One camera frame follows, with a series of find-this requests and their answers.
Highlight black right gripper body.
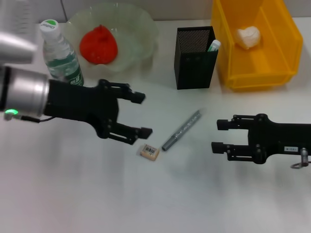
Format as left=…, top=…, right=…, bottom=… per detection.
left=247, top=113, right=311, bottom=166

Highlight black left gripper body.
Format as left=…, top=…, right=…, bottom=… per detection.
left=43, top=79, right=120, bottom=139

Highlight beige barcode eraser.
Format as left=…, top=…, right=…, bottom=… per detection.
left=139, top=143, right=160, bottom=161

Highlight clear green-label water bottle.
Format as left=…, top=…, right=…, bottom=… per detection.
left=40, top=19, right=85, bottom=87

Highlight orange fruit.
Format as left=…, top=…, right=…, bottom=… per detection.
left=79, top=24, right=119, bottom=65

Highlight green utility knife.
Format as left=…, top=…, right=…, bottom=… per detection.
left=207, top=39, right=222, bottom=52

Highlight white paper ball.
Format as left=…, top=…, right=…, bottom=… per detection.
left=234, top=26, right=262, bottom=50

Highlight grey marker pen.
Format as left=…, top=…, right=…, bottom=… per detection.
left=161, top=109, right=202, bottom=153

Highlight green glass fruit bowl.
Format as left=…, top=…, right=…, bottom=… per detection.
left=63, top=2, right=158, bottom=81

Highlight black mesh pen holder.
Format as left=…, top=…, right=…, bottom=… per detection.
left=173, top=26, right=219, bottom=90

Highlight yellow plastic bin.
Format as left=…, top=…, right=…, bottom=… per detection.
left=210, top=0, right=304, bottom=92

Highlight right arm cable plug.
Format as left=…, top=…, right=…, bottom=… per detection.
left=291, top=147, right=311, bottom=169

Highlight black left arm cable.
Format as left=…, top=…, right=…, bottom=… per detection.
left=3, top=113, right=58, bottom=124

